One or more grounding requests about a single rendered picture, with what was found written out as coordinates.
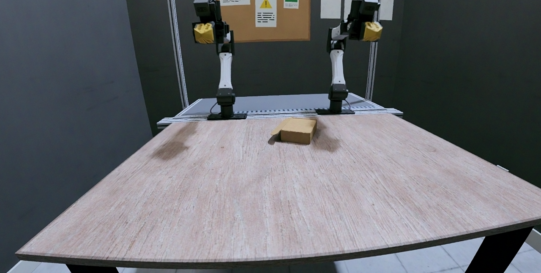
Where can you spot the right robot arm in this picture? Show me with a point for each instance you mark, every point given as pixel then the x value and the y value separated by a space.
pixel 211 12

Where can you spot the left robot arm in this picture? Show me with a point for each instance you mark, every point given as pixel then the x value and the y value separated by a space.
pixel 360 10

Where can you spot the grey aluminium crossbar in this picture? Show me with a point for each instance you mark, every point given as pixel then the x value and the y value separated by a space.
pixel 167 121

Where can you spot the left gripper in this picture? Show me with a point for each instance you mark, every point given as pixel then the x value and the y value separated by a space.
pixel 365 31

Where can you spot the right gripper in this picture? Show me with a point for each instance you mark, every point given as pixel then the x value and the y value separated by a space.
pixel 206 33

